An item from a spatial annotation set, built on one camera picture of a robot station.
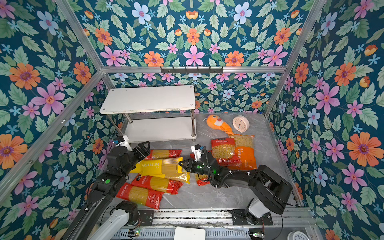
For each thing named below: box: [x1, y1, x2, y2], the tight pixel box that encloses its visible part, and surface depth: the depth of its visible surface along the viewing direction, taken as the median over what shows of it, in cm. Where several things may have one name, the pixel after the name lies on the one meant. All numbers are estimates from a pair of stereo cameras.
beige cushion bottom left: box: [55, 227, 69, 240], surface depth 67 cm
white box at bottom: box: [174, 227, 206, 240], surface depth 67 cm
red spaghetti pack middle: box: [132, 173, 184, 195], surface depth 84 cm
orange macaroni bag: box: [228, 134, 257, 171], surface depth 95 cm
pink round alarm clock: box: [232, 115, 250, 133], surface depth 106 cm
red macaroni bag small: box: [211, 137, 236, 167], surface depth 95 cm
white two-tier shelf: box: [99, 85, 197, 144], surface depth 100 cm
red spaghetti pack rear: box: [145, 149, 182, 160], surface depth 95 cm
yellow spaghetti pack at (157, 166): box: [130, 157, 184, 176], surface depth 81 cm
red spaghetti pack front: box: [116, 182, 164, 210], surface depth 80 cm
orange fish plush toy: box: [203, 114, 235, 136], surface depth 107 cm
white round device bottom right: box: [287, 231, 309, 240], surface depth 67 cm
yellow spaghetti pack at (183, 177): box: [150, 171, 191, 184], surface depth 87 cm
